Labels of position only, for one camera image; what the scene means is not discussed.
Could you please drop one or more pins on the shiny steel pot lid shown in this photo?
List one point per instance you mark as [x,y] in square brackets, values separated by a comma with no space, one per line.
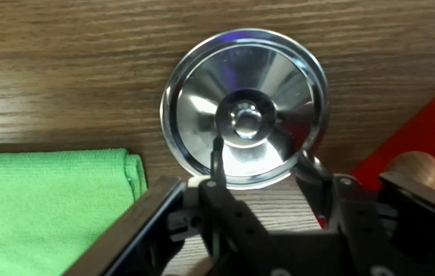
[261,92]

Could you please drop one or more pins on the green folded cloth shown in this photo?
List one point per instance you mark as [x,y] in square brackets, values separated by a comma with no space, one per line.
[54,206]

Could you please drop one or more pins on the wooden box with red drawer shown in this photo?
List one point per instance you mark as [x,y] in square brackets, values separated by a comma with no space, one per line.
[427,148]

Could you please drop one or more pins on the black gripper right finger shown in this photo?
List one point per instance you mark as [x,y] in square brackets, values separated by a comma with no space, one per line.
[414,232]

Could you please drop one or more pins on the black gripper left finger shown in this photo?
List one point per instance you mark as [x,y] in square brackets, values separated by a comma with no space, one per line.
[139,243]

